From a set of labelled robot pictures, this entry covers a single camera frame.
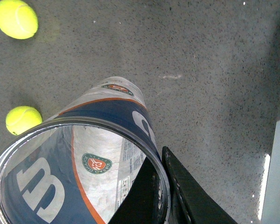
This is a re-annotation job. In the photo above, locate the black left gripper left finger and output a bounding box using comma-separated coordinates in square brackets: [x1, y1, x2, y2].
[109, 158, 161, 224]

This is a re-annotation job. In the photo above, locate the clear blue Wilson tennis can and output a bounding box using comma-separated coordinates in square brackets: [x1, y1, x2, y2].
[0, 77, 171, 224]

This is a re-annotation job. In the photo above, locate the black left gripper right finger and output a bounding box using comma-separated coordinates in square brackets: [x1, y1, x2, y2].
[162, 146, 236, 224]

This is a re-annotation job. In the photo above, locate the plain yellow tennis ball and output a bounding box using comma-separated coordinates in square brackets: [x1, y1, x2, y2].
[6, 106, 42, 135]

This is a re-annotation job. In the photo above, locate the far-left yellow tennis ball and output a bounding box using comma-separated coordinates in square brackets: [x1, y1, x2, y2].
[0, 0, 38, 40]

